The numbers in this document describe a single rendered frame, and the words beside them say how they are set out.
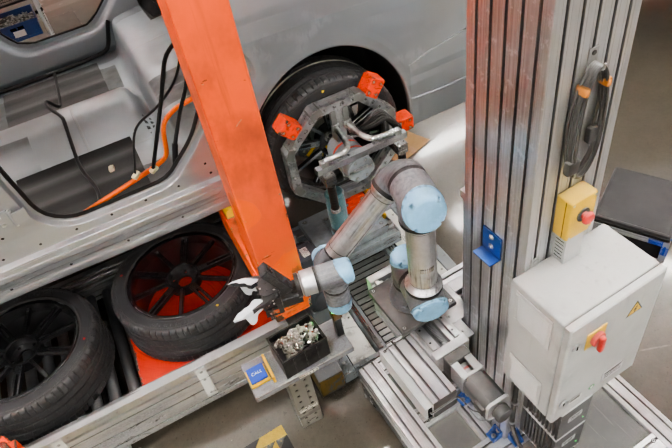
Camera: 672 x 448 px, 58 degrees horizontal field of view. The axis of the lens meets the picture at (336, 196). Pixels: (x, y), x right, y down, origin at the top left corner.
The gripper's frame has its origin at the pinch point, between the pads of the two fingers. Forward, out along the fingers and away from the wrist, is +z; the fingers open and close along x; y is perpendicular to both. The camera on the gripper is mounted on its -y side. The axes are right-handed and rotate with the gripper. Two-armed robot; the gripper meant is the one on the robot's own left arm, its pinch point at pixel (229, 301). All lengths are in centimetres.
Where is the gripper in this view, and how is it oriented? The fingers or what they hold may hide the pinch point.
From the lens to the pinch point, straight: 171.2
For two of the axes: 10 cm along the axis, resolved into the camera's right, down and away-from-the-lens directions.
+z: -9.5, 2.9, -1.1
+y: 1.8, 8.0, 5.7
